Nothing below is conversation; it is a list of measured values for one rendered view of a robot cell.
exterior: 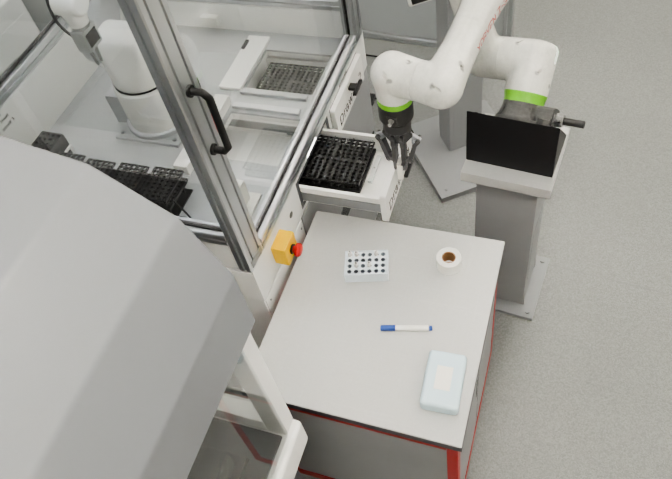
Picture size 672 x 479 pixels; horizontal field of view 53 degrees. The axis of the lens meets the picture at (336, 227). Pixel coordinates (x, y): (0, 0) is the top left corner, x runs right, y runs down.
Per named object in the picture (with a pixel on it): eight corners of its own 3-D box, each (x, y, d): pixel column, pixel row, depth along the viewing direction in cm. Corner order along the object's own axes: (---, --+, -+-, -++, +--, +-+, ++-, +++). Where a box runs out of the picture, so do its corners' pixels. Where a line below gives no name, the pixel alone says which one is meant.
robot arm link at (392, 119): (417, 87, 174) (383, 83, 177) (406, 118, 168) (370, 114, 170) (418, 105, 179) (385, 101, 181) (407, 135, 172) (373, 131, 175)
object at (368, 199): (405, 151, 210) (403, 137, 206) (383, 214, 196) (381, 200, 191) (287, 135, 222) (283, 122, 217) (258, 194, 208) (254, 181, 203)
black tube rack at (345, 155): (377, 156, 210) (375, 141, 205) (361, 198, 201) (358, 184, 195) (310, 147, 217) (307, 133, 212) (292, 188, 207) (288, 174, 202)
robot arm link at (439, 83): (471, -4, 175) (466, -35, 165) (513, 4, 170) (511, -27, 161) (413, 111, 167) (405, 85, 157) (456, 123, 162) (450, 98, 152)
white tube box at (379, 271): (389, 257, 196) (388, 249, 193) (388, 281, 190) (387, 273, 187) (346, 258, 197) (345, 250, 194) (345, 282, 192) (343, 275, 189)
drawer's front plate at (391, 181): (412, 151, 212) (410, 126, 203) (388, 222, 196) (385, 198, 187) (406, 150, 212) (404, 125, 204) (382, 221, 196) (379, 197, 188)
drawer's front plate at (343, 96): (364, 78, 237) (360, 52, 228) (339, 136, 221) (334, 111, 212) (359, 77, 237) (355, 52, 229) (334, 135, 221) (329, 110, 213)
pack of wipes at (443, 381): (430, 355, 175) (429, 347, 171) (467, 362, 172) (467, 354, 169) (419, 409, 166) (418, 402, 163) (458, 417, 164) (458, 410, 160)
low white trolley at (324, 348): (494, 360, 253) (505, 241, 193) (460, 530, 218) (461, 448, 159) (347, 329, 270) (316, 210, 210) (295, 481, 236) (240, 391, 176)
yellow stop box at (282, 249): (300, 246, 193) (295, 231, 187) (292, 266, 189) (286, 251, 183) (284, 243, 194) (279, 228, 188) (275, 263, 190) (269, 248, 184)
